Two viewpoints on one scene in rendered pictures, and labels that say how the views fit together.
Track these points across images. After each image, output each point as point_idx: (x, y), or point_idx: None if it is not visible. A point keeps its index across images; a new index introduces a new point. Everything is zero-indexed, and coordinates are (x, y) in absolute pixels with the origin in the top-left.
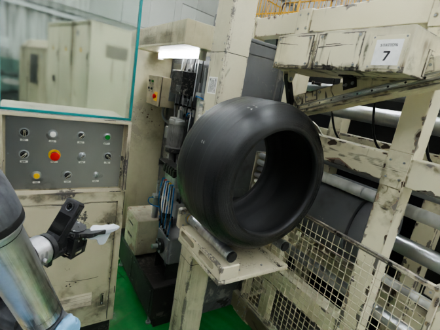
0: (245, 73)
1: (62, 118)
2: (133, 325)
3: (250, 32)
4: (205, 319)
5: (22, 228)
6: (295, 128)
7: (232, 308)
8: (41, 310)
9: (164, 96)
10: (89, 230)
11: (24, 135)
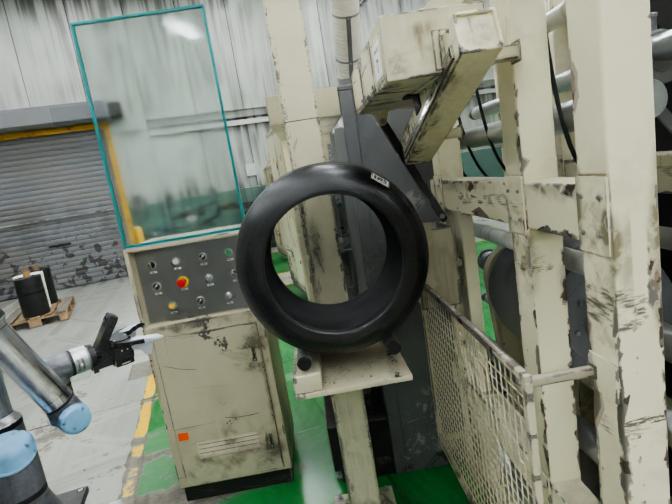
0: (367, 128)
1: (176, 243)
2: (322, 478)
3: (309, 88)
4: (417, 477)
5: (3, 327)
6: (330, 190)
7: (465, 465)
8: (41, 392)
9: None
10: (128, 340)
11: (150, 267)
